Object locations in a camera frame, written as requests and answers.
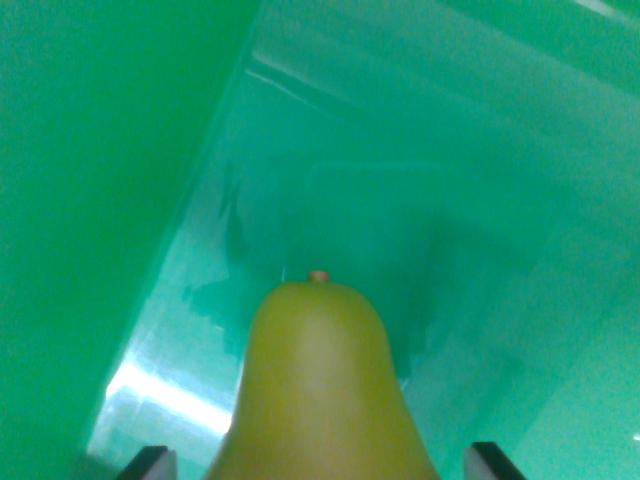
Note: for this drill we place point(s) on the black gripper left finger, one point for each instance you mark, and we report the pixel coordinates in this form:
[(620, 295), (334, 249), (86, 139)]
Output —
[(152, 465)]

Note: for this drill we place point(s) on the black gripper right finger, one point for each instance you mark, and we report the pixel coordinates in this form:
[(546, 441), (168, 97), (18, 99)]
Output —
[(487, 462)]

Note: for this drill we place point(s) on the yellow-green toy pear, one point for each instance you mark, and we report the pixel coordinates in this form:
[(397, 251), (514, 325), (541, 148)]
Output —
[(320, 390)]

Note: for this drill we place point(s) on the green plastic bin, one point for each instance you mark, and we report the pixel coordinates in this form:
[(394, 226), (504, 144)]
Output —
[(425, 150)]

